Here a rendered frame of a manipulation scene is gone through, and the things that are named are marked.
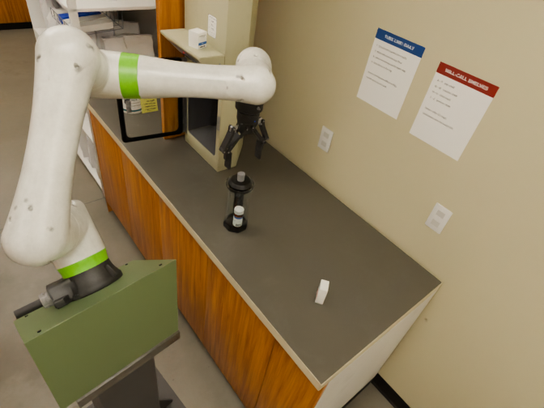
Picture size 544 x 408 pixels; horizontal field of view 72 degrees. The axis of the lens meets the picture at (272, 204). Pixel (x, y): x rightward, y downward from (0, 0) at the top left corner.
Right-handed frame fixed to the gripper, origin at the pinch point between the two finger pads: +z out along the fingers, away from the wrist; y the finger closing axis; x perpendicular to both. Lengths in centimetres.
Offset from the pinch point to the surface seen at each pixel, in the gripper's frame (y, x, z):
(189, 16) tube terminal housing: -14, -62, -30
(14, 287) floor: 84, -97, 126
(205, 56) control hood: -5.1, -35.5, -24.0
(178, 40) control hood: -4, -54, -24
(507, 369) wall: -55, 106, 50
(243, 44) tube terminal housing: -21.7, -34.2, -27.4
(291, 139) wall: -56, -30, 24
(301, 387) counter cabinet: 15, 63, 51
